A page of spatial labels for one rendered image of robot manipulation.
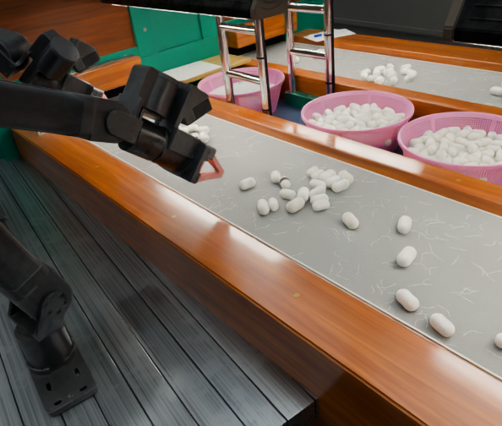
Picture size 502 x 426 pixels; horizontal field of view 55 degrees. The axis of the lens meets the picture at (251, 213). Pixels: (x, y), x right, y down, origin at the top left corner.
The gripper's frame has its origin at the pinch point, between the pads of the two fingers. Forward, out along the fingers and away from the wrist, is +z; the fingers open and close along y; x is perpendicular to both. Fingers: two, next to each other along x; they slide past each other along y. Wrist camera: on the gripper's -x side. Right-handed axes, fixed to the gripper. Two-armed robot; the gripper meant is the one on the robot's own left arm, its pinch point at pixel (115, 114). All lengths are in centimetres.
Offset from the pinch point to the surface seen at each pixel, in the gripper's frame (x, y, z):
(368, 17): -126, 113, 202
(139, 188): 11.3, -19.3, 0.5
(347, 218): 0, -56, 15
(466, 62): -55, -29, 80
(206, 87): -19, 26, 39
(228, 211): 7.8, -36.6, 8.5
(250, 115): -13.6, -8.1, 29.8
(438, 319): 7, -79, 7
